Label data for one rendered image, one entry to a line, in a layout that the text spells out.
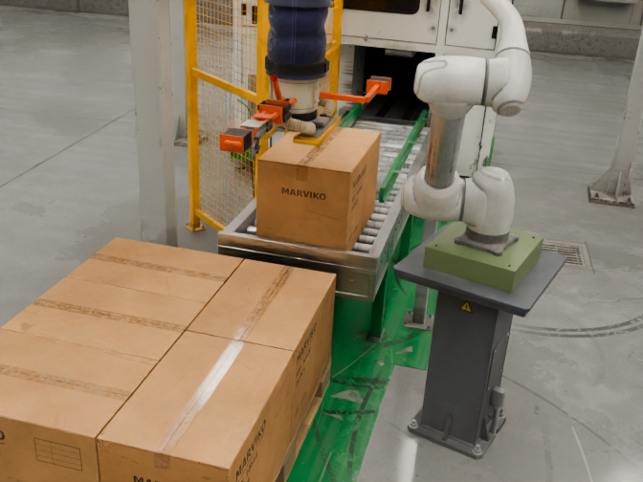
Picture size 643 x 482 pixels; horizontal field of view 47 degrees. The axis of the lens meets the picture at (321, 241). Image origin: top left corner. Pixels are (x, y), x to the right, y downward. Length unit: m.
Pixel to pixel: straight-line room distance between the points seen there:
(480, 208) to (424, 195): 0.21
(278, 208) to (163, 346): 0.87
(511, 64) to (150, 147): 2.34
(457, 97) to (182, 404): 1.21
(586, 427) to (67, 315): 2.11
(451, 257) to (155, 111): 1.93
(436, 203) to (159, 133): 1.87
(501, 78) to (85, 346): 1.57
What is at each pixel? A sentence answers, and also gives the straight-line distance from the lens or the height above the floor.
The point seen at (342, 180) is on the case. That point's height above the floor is 0.91.
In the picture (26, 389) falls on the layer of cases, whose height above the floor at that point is 0.54.
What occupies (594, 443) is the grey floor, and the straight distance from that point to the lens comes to 3.29.
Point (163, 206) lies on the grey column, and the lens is 4.14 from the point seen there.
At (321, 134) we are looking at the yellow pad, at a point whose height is 1.16.
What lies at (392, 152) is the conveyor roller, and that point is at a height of 0.55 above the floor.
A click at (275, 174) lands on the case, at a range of 3.08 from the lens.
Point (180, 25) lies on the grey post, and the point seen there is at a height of 0.96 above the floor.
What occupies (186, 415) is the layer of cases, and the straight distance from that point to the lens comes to 2.27.
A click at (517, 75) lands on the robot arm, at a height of 1.52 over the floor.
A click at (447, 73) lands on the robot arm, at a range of 2.13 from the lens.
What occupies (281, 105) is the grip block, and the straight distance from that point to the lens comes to 2.58.
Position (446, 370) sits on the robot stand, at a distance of 2.93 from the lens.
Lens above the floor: 1.95
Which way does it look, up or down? 25 degrees down
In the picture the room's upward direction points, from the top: 3 degrees clockwise
